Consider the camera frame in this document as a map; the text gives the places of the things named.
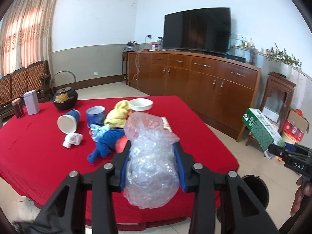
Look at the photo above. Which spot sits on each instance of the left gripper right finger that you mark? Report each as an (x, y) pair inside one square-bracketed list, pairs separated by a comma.
[(241, 210)]

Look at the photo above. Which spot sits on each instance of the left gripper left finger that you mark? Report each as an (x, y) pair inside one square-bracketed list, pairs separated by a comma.
[(65, 210)]

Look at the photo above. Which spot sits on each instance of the green and white carton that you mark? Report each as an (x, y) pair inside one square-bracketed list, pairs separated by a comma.
[(262, 130)]

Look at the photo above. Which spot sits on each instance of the blue knitted cloth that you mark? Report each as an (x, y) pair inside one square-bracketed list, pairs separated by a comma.
[(106, 144)]

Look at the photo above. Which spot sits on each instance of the light blue cloth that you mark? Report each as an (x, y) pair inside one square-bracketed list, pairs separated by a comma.
[(96, 131)]

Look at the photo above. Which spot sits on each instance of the blue paper cup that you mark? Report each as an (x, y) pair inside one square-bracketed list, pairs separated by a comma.
[(68, 122)]

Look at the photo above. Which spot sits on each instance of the clear plastic bag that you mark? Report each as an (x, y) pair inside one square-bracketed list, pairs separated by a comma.
[(152, 178)]

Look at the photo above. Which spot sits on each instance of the yellow cloth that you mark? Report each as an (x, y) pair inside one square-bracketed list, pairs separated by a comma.
[(118, 116)]

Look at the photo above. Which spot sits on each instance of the red instant noodle cup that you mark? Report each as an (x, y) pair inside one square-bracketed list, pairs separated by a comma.
[(140, 105)]

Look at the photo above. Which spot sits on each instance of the person right hand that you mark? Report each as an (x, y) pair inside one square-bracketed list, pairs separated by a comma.
[(302, 190)]

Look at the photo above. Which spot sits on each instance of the red tablecloth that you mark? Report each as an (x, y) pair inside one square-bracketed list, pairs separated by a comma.
[(34, 161)]

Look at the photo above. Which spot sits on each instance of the white crumpled tissue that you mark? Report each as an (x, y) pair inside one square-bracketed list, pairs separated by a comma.
[(72, 139)]

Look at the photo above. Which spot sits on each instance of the dark wooden side stand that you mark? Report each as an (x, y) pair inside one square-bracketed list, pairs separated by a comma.
[(276, 102)]

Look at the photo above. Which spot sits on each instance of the wooden sideboard cabinet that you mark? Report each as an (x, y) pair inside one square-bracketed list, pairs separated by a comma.
[(219, 90)]

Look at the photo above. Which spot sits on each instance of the green leafy plant branch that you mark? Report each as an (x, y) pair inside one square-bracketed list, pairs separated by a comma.
[(280, 55)]

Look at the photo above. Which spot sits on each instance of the dark red small jar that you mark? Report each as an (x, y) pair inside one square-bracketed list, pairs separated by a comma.
[(17, 107)]

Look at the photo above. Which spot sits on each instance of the black cast iron teapot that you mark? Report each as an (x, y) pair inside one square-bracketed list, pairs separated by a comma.
[(64, 98)]

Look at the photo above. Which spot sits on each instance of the white rectangular tin box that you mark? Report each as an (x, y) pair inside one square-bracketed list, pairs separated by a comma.
[(31, 102)]

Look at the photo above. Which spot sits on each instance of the wooden bench sofa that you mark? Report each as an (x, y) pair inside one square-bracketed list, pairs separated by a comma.
[(35, 77)]

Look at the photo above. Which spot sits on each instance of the black flat screen television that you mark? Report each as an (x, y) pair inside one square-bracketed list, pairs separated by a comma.
[(206, 30)]

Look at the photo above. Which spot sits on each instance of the small dark side table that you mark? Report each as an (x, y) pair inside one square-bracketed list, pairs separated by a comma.
[(125, 57)]

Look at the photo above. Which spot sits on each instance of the red lidded white jar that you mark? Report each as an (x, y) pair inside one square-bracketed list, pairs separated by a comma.
[(154, 46)]

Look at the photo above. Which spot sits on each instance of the beige patterned curtain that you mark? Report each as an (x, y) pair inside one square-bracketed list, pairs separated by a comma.
[(26, 34)]

